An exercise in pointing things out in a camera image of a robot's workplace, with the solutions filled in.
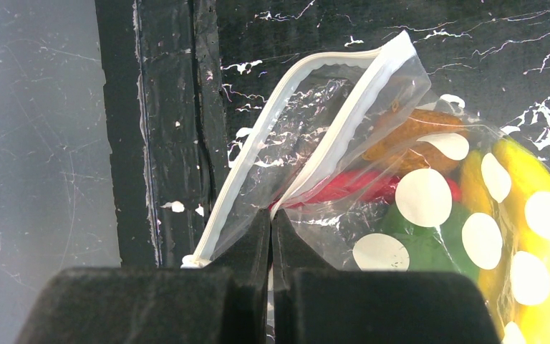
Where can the clear polka dot zip bag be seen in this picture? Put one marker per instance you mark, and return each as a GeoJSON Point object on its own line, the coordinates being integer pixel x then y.
{"type": "Point", "coordinates": [326, 111]}

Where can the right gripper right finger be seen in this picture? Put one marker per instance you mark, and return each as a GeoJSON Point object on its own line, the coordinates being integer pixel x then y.
{"type": "Point", "coordinates": [316, 303]}

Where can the green fake vegetable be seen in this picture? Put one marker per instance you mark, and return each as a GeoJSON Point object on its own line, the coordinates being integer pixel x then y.
{"type": "Point", "coordinates": [439, 248]}

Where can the red fake chili pepper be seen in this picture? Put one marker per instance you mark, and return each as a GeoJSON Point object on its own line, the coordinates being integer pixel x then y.
{"type": "Point", "coordinates": [371, 185]}

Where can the yellow fake banana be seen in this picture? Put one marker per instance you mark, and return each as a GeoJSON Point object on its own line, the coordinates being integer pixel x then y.
{"type": "Point", "coordinates": [507, 192]}

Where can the orange fake fruit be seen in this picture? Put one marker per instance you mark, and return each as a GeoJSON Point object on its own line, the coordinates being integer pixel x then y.
{"type": "Point", "coordinates": [427, 139]}

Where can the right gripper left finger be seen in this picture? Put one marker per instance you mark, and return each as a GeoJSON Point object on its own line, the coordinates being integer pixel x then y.
{"type": "Point", "coordinates": [224, 302]}

